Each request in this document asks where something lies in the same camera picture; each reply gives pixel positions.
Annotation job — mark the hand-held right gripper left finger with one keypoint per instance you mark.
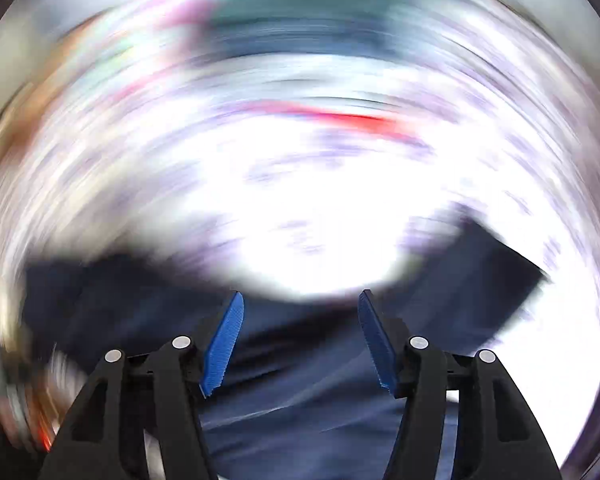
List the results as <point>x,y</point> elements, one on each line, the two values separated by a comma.
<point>223,347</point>

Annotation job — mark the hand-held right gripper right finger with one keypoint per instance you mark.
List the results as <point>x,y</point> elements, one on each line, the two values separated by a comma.
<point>377,347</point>

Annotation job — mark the white patterned bed sheet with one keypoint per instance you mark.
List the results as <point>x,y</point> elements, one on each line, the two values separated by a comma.
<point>300,185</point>

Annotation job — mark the dark navy pants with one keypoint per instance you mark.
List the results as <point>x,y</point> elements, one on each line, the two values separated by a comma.
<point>305,370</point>

